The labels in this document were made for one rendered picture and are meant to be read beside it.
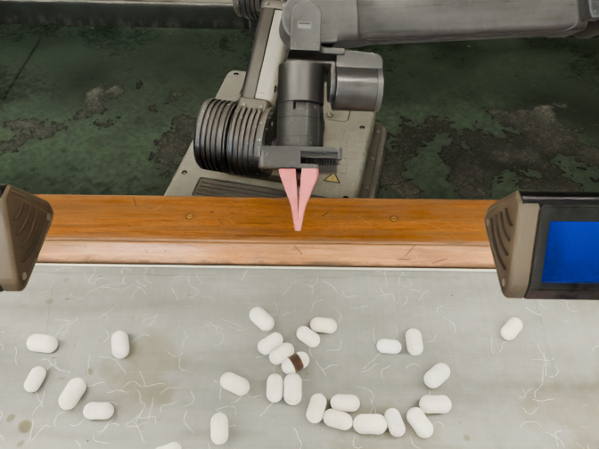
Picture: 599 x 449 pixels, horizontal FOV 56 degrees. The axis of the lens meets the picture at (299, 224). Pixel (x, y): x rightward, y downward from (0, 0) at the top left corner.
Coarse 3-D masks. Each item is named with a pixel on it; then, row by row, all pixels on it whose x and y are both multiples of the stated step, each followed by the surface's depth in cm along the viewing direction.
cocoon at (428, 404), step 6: (426, 396) 66; (432, 396) 66; (438, 396) 66; (444, 396) 66; (420, 402) 66; (426, 402) 65; (432, 402) 65; (438, 402) 65; (444, 402) 65; (450, 402) 66; (426, 408) 65; (432, 408) 65; (438, 408) 65; (444, 408) 65; (450, 408) 65
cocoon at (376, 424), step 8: (360, 416) 64; (368, 416) 64; (376, 416) 64; (360, 424) 63; (368, 424) 63; (376, 424) 63; (384, 424) 64; (360, 432) 64; (368, 432) 64; (376, 432) 64
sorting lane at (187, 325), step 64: (0, 320) 75; (64, 320) 75; (128, 320) 75; (192, 320) 75; (384, 320) 75; (448, 320) 75; (576, 320) 75; (0, 384) 69; (64, 384) 69; (128, 384) 69; (192, 384) 69; (256, 384) 69; (320, 384) 69; (384, 384) 69; (448, 384) 69; (512, 384) 69; (576, 384) 69; (0, 448) 64; (64, 448) 64; (128, 448) 64; (192, 448) 64; (256, 448) 64; (320, 448) 64; (384, 448) 64; (448, 448) 64; (512, 448) 64; (576, 448) 64
